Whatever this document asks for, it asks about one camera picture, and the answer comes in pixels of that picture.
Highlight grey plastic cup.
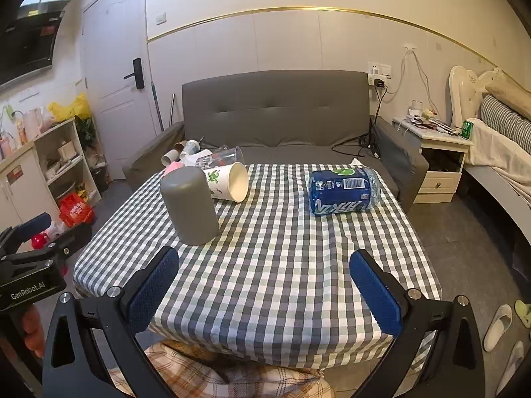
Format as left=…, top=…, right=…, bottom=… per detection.
left=160, top=166, right=219, bottom=246

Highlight white paper cup on sofa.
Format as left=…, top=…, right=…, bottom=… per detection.
left=161, top=149, right=180, bottom=167

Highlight pink faceted cup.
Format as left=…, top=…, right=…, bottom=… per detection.
left=164, top=162, right=184, bottom=175

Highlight blue plastic packaged cup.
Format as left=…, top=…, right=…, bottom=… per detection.
left=309, top=166, right=381, bottom=216

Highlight printed paper cup on sofa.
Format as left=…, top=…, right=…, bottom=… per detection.
left=181, top=139, right=201, bottom=156

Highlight white frog paper cup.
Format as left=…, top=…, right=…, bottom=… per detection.
left=203, top=162, right=249, bottom=203

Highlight clear plastic cup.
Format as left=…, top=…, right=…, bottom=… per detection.
left=195, top=146, right=245, bottom=170

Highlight operator left hand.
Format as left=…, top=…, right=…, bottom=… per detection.
left=21, top=304, right=45, bottom=359

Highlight white slipper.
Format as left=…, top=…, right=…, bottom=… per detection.
left=496, top=341, right=525, bottom=395
left=483, top=304, right=513, bottom=352

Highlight red shopping bag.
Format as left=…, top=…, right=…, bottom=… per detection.
left=59, top=192, right=95, bottom=227

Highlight plaid trousers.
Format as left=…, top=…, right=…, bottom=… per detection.
left=105, top=339, right=338, bottom=398

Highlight white shelf unit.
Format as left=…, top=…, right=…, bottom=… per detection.
left=33, top=119, right=101, bottom=211

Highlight pink electric kettle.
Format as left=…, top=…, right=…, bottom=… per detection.
left=23, top=108, right=43, bottom=141

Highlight yellow plastic bag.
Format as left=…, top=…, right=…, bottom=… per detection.
left=48, top=93, right=91, bottom=122

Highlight checkered tablecloth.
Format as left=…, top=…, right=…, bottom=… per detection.
left=73, top=165, right=442, bottom=369

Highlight white bedside table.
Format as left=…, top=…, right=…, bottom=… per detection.
left=392, top=117, right=473, bottom=204

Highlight white door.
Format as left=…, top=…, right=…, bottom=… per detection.
left=82, top=0, right=160, bottom=180

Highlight black range hood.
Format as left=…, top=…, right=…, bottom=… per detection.
left=1, top=0, right=68, bottom=88

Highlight white charger on sofa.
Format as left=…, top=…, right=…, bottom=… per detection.
left=350, top=158, right=364, bottom=166

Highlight green soda can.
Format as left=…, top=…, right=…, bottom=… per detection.
left=461, top=120, right=473, bottom=140

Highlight bed with white headboard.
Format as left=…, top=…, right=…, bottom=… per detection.
left=448, top=66, right=530, bottom=239

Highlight grey sofa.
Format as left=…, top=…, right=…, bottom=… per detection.
left=122, top=70, right=428, bottom=211

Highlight black door handle lock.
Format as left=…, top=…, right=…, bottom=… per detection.
left=123, top=58, right=145, bottom=90

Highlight black power cable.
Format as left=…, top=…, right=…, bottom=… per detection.
left=330, top=84, right=391, bottom=159

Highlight wall power socket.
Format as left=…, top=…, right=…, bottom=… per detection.
left=367, top=62, right=392, bottom=86

